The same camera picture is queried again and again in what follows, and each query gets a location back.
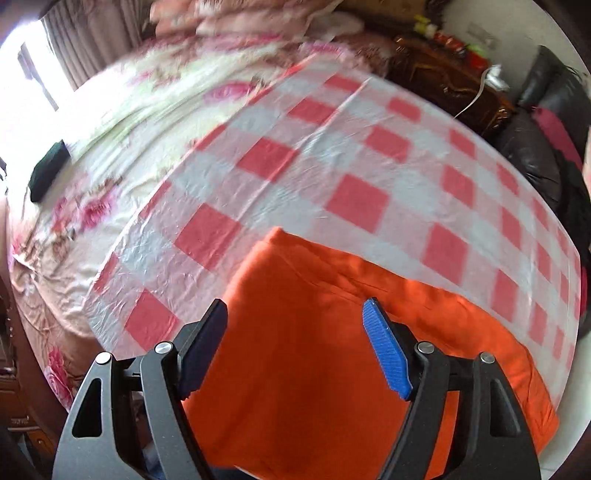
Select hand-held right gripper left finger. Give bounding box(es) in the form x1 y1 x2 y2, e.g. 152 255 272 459
52 299 228 480

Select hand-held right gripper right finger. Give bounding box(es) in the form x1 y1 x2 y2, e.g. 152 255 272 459
362 299 542 480

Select orange pants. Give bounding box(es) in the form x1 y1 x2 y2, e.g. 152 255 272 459
182 226 560 480

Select brown wooden cabinet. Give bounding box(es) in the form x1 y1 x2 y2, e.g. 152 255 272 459
0 277 33 435

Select red white checkered plastic sheet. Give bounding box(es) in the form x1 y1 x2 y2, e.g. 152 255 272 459
85 53 583 416

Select black case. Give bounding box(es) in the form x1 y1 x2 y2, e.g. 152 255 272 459
28 142 70 202

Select pink floral bed sheet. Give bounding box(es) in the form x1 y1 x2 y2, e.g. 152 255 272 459
7 32 393 416

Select black leather sofa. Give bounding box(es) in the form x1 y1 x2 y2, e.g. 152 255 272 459
492 46 591 217

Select black clothes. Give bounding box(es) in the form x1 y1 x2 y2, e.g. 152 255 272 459
551 148 591 259

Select maroon cushion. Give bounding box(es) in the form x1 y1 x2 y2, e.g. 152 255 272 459
531 107 583 169

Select dark wooden nightstand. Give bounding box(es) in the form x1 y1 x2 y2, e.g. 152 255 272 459
385 34 515 137

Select white charger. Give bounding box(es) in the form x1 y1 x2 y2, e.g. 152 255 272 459
485 65 509 90

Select red box with green top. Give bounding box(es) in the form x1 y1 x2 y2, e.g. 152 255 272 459
464 41 490 65

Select yellow box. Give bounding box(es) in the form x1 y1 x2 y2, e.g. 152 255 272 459
413 14 437 38

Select patterned curtain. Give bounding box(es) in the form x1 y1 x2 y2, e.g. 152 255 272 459
41 0 160 90

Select checked pillow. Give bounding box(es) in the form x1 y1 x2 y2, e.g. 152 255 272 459
305 11 365 38

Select red floral folded quilt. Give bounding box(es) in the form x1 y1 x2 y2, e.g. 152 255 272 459
196 0 333 38

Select wall outlet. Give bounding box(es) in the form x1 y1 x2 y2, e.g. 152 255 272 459
468 25 500 47

